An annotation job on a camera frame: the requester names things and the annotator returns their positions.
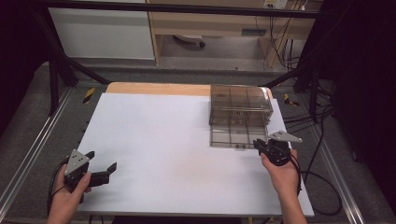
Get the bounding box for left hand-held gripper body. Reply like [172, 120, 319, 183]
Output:
[63, 149, 94, 196]

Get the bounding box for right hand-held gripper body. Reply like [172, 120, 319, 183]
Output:
[262, 130, 304, 167]

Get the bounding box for transparent brown drawer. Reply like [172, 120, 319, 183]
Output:
[209, 124, 270, 150]

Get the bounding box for transparent brown drawer box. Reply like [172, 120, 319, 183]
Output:
[208, 84, 275, 128]

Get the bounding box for person's right hand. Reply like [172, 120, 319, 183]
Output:
[260, 148, 302, 200]

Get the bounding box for person's left hand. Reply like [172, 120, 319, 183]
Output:
[49, 166, 93, 217]

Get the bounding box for yellow black tape strip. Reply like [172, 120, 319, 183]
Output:
[82, 87, 96, 105]
[282, 92, 301, 107]

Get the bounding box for white table board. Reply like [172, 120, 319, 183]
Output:
[77, 92, 316, 217]

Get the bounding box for black metal stand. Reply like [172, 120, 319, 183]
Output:
[31, 8, 112, 117]
[264, 55, 322, 124]

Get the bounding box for dark curtain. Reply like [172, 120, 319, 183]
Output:
[0, 0, 50, 136]
[318, 0, 396, 216]

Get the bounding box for white cabinet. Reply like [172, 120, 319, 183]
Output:
[47, 0, 156, 61]

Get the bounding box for chair wheel base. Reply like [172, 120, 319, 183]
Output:
[173, 34, 206, 49]

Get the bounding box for wooden desk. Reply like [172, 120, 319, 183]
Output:
[145, 0, 323, 69]

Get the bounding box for white power strip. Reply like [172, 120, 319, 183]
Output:
[262, 0, 290, 10]

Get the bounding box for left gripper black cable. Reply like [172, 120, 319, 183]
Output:
[47, 159, 71, 213]

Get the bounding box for aluminium rail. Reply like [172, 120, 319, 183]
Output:
[306, 120, 366, 224]
[0, 88, 75, 213]

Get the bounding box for black floor cables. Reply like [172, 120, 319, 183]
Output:
[281, 85, 336, 135]

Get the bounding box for hanging desk cables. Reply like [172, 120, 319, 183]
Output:
[266, 13, 301, 72]

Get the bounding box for black horizontal frame bar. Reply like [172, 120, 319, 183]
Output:
[38, 0, 321, 19]

